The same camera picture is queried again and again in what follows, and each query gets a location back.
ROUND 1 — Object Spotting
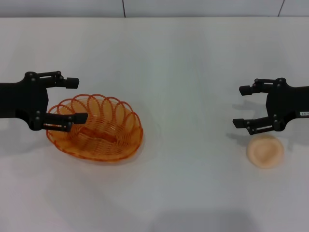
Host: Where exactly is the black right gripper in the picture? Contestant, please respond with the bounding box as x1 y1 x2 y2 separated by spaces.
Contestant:
232 77 309 136

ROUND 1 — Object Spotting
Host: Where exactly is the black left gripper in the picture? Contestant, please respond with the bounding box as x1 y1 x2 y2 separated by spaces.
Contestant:
0 70 88 133

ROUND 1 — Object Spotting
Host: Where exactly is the round pale bread bun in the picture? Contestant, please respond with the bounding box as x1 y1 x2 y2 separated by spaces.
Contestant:
246 135 285 170

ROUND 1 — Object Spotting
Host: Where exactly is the orange plastic wire basket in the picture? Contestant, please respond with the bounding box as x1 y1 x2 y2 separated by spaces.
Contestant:
45 93 144 165

